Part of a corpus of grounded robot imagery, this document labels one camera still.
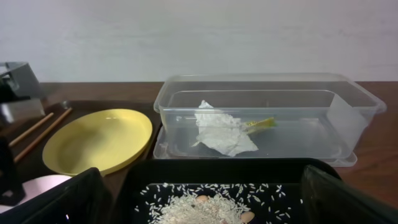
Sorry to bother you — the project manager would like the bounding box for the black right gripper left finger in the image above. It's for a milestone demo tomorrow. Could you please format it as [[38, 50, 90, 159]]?
[[1, 168, 113, 224]]

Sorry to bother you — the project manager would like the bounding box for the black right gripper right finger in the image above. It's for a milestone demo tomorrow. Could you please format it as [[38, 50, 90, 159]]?
[[301, 166, 397, 224]]

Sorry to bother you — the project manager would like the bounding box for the light blue bowl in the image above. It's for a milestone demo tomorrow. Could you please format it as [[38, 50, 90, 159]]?
[[1, 174, 71, 213]]

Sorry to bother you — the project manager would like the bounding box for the yellow plate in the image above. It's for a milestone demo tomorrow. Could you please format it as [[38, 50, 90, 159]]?
[[42, 109, 153, 176]]

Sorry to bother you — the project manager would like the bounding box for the wooden chopstick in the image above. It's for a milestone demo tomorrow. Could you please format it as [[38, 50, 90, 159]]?
[[14, 108, 72, 163], [8, 113, 54, 147]]

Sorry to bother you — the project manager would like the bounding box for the green foil wrapper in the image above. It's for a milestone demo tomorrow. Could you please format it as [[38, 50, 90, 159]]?
[[244, 117, 277, 134]]

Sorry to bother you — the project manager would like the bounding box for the white napkin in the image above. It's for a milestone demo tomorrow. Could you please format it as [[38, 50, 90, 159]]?
[[192, 100, 259, 157]]

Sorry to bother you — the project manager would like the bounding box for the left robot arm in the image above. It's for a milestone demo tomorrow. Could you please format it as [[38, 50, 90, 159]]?
[[1, 62, 45, 206]]

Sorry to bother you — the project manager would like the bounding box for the black food waste tray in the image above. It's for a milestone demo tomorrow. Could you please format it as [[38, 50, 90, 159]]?
[[112, 159, 339, 223]]

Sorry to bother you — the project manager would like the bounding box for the clear plastic bin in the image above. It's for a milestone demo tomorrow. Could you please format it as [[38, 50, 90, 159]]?
[[154, 73, 387, 160]]

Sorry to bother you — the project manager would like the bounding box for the dark brown serving tray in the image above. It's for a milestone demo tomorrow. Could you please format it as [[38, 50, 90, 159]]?
[[3, 100, 162, 199]]

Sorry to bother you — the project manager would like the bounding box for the pile of rice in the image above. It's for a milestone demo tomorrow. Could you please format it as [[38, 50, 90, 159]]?
[[133, 182, 304, 224]]

